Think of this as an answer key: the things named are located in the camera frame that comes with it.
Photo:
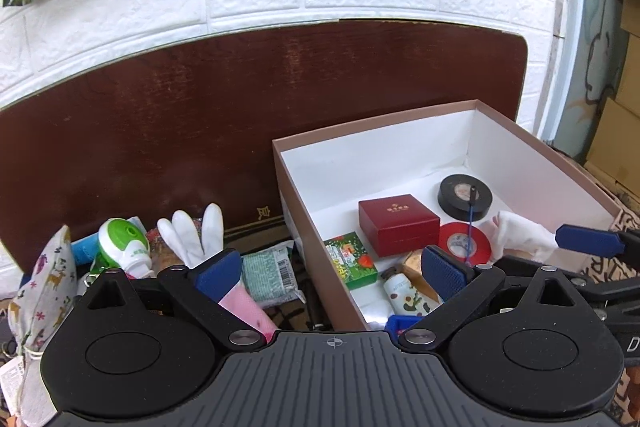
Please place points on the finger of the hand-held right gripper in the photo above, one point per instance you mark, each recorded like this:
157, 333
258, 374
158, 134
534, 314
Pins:
590, 239
400, 322

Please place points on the green wipe packet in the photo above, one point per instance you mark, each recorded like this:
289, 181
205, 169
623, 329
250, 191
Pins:
270, 272

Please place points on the gold tan box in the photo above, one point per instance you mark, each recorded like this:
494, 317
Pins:
415, 264

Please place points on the brown wooden headboard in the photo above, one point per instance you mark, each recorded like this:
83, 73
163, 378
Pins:
200, 107

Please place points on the pink and white knit glove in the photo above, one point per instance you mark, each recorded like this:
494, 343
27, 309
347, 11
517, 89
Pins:
520, 232

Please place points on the black pen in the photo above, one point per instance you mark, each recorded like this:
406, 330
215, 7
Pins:
315, 312

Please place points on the blue plastic object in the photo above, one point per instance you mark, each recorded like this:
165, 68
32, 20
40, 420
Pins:
82, 249

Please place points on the green box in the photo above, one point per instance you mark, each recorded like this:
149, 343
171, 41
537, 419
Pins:
350, 267

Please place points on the red tape roll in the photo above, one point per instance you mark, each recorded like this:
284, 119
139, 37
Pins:
452, 239

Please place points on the green and white plastic device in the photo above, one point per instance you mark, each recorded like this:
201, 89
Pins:
120, 242

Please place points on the small brown cardboard carton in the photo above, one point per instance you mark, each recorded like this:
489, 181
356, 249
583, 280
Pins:
630, 2

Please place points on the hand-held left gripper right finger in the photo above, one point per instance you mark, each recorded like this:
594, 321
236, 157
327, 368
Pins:
442, 274

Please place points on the large brown cardboard carton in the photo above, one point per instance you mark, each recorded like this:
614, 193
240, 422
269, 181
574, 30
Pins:
617, 147

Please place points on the square dark red box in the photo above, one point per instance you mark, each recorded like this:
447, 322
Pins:
400, 227

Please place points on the beige cardboard box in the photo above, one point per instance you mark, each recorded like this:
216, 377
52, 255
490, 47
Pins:
390, 157

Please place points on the blue stick with black tip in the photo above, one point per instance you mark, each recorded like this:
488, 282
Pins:
470, 227

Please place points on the white printed tube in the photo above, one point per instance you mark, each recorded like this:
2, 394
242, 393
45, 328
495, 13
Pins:
405, 294

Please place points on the white paper label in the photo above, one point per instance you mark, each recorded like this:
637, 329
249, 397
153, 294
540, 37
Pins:
10, 382

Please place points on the white patterned fabric pouch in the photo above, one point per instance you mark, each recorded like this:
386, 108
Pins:
45, 287

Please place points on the black tape roll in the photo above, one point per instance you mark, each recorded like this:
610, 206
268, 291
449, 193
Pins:
452, 199

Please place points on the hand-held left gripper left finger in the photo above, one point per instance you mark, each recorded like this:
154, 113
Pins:
220, 274

